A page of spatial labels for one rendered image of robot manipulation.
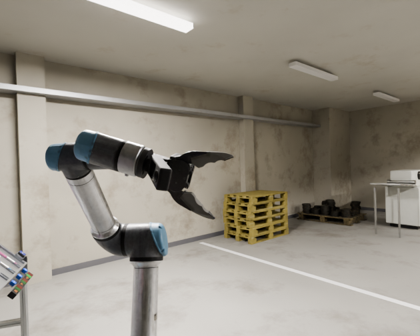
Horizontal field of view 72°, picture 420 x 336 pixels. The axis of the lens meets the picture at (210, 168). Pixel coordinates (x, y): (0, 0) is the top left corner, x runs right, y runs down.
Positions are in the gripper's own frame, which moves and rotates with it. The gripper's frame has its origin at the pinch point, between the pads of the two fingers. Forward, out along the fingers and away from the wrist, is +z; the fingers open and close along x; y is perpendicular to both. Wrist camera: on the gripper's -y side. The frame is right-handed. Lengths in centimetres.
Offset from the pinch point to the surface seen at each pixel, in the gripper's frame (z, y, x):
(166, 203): -78, 401, 153
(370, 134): 358, 769, -74
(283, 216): 136, 478, 138
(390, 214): 354, 537, 85
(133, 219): -115, 354, 179
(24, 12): -214, 200, -54
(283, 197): 126, 487, 105
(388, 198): 342, 544, 55
